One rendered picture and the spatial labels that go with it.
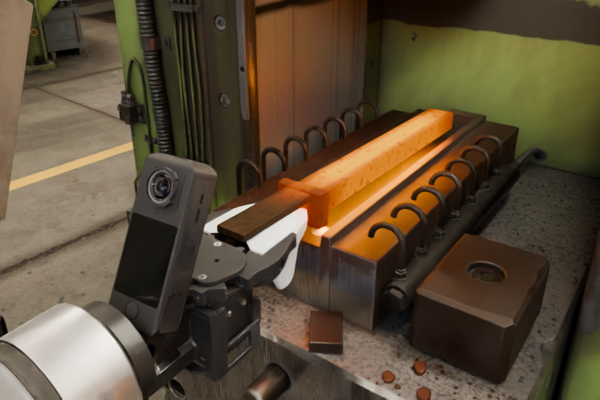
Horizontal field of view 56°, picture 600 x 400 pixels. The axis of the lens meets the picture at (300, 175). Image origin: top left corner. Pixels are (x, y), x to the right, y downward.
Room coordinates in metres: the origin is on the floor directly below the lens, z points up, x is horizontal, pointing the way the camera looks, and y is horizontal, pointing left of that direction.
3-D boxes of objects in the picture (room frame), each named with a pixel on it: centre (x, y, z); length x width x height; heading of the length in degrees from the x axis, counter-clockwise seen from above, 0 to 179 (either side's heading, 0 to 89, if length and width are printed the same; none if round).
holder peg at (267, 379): (0.39, 0.03, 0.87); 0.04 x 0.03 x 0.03; 144
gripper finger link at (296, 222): (0.40, 0.01, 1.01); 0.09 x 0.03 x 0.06; 142
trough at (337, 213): (0.63, -0.13, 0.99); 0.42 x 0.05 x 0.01; 144
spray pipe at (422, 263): (0.55, -0.18, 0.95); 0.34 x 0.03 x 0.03; 144
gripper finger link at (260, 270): (0.36, 0.04, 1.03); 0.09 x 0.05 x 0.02; 142
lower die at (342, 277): (0.65, -0.11, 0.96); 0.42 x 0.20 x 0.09; 144
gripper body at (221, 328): (0.33, 0.09, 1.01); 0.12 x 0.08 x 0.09; 145
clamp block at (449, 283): (0.42, -0.17, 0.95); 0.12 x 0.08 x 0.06; 144
